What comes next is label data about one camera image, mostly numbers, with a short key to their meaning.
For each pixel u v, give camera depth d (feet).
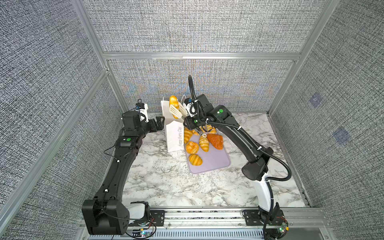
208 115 1.87
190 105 2.22
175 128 2.63
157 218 2.40
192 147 3.11
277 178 1.70
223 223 2.40
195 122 2.20
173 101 2.61
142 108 2.14
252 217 2.39
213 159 3.03
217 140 3.20
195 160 2.94
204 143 3.19
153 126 2.21
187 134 3.35
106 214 1.17
